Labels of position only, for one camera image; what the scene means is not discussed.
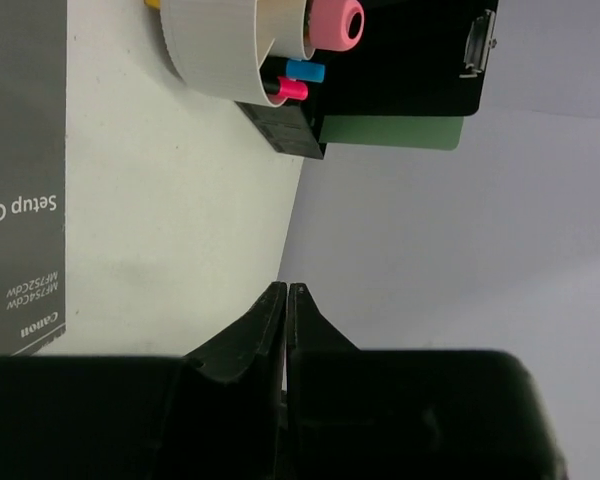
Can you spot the black clipboard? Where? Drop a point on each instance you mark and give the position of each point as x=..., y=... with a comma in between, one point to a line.
x=410, y=61

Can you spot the green clipboard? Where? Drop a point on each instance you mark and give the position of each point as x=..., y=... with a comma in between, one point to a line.
x=434, y=133

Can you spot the black pink highlighter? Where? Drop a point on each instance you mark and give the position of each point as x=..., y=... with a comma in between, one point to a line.
x=285, y=88

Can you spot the pink capped glue stick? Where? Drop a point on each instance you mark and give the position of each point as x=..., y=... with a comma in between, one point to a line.
x=334, y=25

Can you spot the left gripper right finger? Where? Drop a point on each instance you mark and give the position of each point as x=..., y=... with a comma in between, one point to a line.
x=357, y=413

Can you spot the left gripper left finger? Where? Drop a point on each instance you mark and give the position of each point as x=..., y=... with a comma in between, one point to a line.
x=209, y=414

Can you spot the grey booklet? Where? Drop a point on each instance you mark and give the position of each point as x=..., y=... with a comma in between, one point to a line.
x=33, y=62

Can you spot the white round desk organizer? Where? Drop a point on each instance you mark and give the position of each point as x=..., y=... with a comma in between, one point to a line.
x=218, y=46

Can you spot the black mesh file organizer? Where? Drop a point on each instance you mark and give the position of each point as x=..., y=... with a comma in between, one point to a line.
x=293, y=128

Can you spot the black blue highlighter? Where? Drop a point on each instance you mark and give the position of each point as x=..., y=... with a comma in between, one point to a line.
x=301, y=70

